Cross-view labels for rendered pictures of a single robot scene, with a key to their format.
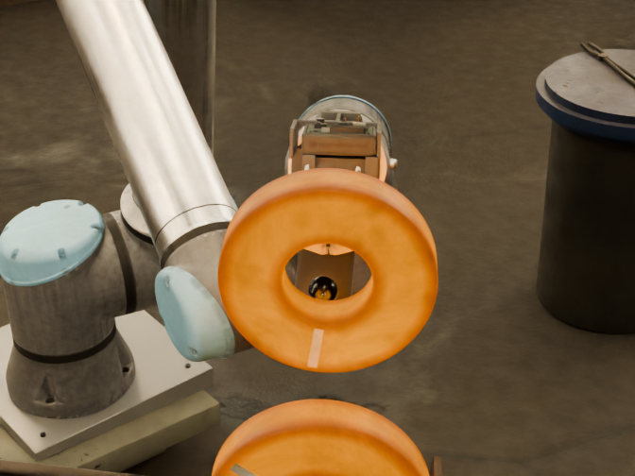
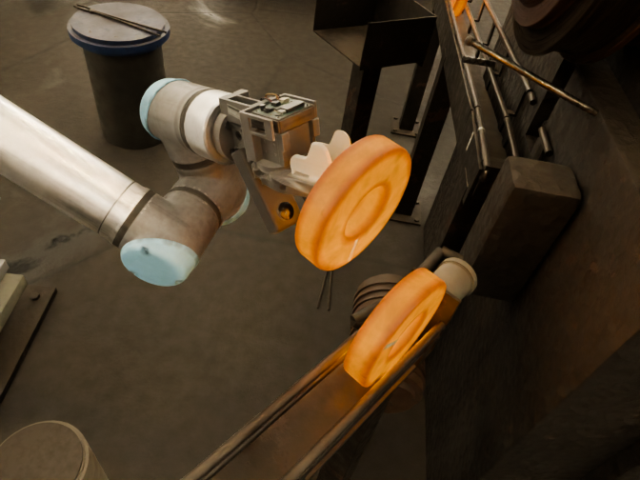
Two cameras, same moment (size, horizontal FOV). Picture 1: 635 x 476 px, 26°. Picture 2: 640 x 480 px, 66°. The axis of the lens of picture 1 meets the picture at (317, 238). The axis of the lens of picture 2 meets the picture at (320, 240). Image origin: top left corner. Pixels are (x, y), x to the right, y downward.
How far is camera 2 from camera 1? 0.76 m
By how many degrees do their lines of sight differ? 47
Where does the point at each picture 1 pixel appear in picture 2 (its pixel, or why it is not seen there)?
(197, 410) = (14, 286)
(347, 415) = (422, 280)
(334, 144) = (296, 120)
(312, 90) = not seen: outside the picture
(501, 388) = not seen: hidden behind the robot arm
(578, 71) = (88, 22)
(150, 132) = (45, 154)
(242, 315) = (325, 258)
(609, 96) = (117, 31)
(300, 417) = (410, 298)
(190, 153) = (85, 157)
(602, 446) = not seen: hidden behind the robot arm
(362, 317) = (375, 220)
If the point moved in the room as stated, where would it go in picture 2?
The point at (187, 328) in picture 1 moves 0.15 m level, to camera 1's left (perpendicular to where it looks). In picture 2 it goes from (176, 270) to (69, 343)
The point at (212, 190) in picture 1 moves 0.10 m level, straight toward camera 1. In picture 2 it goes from (119, 176) to (173, 212)
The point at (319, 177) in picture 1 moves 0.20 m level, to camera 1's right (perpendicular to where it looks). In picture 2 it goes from (367, 150) to (464, 84)
